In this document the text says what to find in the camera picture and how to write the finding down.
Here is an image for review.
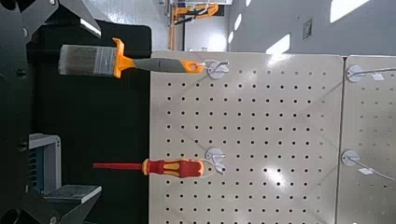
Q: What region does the black stand back panel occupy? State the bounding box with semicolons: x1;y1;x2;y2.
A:
26;20;153;224

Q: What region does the red yellow screwdriver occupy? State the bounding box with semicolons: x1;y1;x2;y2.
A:
92;158;207;179

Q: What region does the orange grey paintbrush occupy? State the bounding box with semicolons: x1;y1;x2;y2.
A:
57;36;206;79

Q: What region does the blue grey plastic crate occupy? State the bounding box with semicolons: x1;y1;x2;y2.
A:
28;133;63;195

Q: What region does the grey ceiling fixture plate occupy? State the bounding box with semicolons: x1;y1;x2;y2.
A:
302;18;313;41

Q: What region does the white metal pegboard hook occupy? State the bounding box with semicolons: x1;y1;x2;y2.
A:
340;148;396;183
204;59;231;80
346;63;396;83
205;147;228;175

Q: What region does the white pegboard panel with tools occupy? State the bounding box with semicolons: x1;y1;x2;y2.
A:
148;50;346;224

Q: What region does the white pegboard panel with tags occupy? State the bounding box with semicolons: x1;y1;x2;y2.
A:
335;54;396;224

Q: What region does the orange machine frame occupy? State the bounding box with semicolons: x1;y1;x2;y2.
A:
167;2;219;50

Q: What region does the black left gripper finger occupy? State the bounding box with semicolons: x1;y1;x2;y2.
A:
18;184;103;224
18;0;103;43

